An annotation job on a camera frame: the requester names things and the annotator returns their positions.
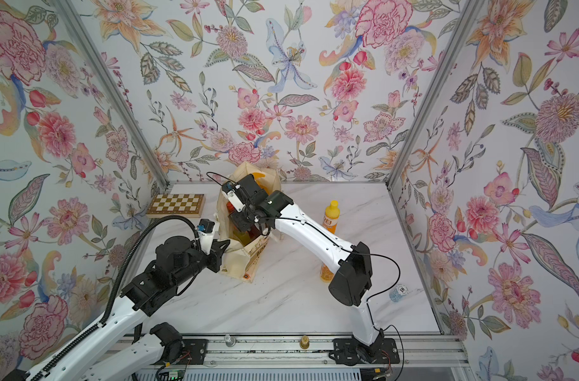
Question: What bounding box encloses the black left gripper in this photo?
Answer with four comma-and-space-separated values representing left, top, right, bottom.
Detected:
172, 239, 235, 288

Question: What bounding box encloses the aluminium corner post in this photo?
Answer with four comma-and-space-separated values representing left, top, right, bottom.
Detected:
52, 0, 170, 190
386, 0, 482, 191

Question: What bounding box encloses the aluminium corner post right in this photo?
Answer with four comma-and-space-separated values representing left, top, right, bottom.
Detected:
386, 0, 482, 191

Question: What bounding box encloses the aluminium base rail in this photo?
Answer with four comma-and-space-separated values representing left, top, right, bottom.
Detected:
63, 332, 476, 381

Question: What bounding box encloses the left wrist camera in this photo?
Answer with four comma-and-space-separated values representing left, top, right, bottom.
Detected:
197, 218, 218, 255

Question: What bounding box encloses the aluminium corner post left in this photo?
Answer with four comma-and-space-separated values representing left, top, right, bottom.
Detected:
52, 0, 170, 190

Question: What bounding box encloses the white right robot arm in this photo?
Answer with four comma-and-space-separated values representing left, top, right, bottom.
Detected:
221, 174, 379, 346

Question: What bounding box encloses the orange bottle yellow cap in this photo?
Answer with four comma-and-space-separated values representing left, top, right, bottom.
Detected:
319, 264, 335, 284
323, 200, 340, 233

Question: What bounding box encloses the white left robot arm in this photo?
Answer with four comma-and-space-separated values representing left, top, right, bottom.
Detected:
6, 236, 230, 380

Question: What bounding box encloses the cream canvas shopping bag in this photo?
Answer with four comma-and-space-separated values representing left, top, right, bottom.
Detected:
216, 162, 281, 283

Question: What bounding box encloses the black corrugated cable conduit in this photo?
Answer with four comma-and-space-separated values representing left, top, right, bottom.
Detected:
24, 215, 197, 381

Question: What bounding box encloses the large orange pump soap bottle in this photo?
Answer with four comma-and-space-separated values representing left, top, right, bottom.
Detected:
252, 171, 266, 186

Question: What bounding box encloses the orange bottle yellow cap front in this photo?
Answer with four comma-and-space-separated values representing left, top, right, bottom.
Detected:
319, 264, 335, 284

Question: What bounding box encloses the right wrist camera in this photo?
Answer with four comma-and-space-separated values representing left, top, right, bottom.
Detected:
221, 180, 245, 212

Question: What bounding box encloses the wooden chess board box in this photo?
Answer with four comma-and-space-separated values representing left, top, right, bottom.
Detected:
146, 194, 205, 218

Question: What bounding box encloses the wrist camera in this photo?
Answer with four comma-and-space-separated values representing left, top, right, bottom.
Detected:
197, 218, 218, 255
221, 180, 245, 212

